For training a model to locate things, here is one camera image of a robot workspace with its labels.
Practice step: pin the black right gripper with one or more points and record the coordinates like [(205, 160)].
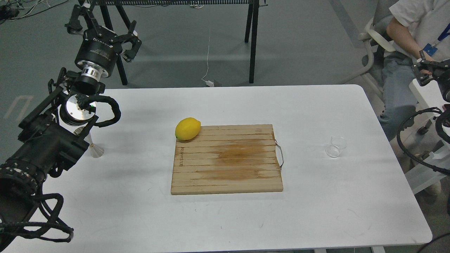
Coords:
[(442, 74)]

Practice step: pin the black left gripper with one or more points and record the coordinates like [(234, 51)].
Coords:
[(96, 47)]

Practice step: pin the small clear glass cup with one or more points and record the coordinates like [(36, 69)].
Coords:
[(336, 146)]

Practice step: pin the steel jigger measuring cup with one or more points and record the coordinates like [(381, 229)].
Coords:
[(95, 151)]

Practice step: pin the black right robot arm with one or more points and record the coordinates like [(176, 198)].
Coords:
[(441, 123)]

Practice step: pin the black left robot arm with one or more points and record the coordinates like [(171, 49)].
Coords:
[(54, 134)]

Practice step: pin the seated person in white shirt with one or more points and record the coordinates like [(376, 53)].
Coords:
[(416, 25)]

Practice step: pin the white side table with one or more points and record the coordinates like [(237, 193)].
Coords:
[(420, 177)]

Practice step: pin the white office chair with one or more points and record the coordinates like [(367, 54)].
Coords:
[(376, 42)]

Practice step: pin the yellow lemon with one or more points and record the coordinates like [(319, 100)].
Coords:
[(187, 129)]

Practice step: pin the wooden cutting board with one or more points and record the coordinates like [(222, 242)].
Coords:
[(227, 159)]

